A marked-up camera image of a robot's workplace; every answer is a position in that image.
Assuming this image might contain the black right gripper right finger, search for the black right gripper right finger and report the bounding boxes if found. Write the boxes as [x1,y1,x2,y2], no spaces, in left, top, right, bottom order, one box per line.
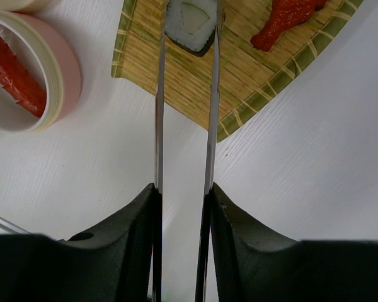
[211,185,378,301]

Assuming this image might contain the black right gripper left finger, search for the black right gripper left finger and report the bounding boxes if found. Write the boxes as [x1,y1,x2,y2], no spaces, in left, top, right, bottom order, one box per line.
[0,183,161,301]

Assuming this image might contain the red toy sausage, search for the red toy sausage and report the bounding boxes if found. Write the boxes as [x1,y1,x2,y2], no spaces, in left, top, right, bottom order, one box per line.
[0,37,47,118]

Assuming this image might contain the metal serving tongs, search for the metal serving tongs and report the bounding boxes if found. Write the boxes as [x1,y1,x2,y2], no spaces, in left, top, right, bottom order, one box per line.
[147,0,226,302]

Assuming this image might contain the green sushi roll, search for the green sushi roll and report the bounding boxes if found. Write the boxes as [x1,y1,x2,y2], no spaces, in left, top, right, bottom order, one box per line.
[164,0,217,57]

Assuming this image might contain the pink lunch box bowl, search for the pink lunch box bowl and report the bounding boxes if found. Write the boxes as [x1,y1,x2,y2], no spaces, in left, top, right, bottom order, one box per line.
[0,10,82,133]

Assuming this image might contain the yellow lunch box bowl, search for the yellow lunch box bowl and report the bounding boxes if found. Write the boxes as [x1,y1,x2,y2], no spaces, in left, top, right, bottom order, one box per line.
[6,0,59,14]

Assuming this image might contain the bamboo serving tray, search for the bamboo serving tray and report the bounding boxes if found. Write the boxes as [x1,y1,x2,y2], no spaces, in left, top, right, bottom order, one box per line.
[111,1,361,141]

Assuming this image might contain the aluminium mounting rail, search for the aluminium mounting rail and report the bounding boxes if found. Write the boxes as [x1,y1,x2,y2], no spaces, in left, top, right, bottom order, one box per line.
[0,217,29,235]

